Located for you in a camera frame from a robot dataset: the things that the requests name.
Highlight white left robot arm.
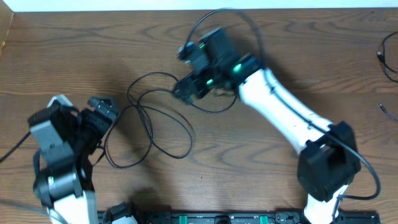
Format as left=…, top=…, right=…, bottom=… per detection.
left=28, top=95, right=119, bottom=223

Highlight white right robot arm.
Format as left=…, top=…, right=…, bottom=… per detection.
left=173, top=28, right=361, bottom=223

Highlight thin black cable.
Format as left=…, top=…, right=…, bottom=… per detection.
left=376, top=30, right=398, bottom=83

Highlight cardboard box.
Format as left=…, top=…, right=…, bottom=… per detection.
left=0, top=0, right=14, bottom=55

